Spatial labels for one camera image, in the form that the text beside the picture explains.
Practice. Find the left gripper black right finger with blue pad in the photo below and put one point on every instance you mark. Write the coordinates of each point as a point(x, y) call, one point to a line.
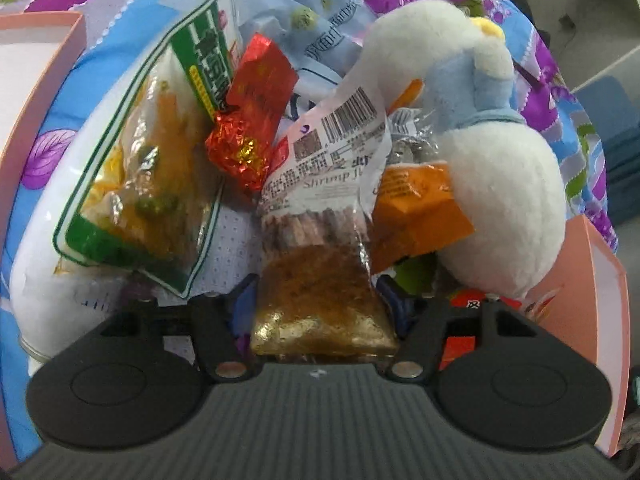
point(425, 329)

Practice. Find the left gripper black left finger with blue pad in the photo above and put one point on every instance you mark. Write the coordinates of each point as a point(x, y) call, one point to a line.
point(138, 375)

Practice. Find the green white pickle snack packet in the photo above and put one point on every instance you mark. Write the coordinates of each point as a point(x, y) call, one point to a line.
point(148, 198)

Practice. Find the shrimp snack packet brown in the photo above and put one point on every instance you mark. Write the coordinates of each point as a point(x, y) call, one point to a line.
point(315, 294)

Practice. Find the red yellow tofu snack packet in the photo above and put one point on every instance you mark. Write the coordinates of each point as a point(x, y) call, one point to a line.
point(463, 334)

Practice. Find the white spray bottle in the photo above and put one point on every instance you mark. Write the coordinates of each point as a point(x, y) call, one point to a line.
point(56, 301)

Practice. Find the pink box right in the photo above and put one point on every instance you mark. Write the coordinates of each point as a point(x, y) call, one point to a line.
point(583, 301)

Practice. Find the orange snack packet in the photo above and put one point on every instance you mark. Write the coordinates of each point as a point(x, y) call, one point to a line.
point(415, 213)

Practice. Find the white plush duck toy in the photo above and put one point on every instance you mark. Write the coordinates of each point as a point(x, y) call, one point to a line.
point(504, 175)

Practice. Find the red foil candy wrapper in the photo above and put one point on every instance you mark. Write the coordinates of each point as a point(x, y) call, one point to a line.
point(240, 143)

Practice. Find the pink shallow box lid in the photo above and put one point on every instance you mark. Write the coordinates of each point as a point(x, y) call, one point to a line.
point(38, 50)

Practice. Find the light blue snack bag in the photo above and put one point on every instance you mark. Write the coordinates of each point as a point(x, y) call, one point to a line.
point(321, 39)

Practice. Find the white wall cabinet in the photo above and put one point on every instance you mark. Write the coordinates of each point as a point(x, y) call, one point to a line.
point(591, 39)

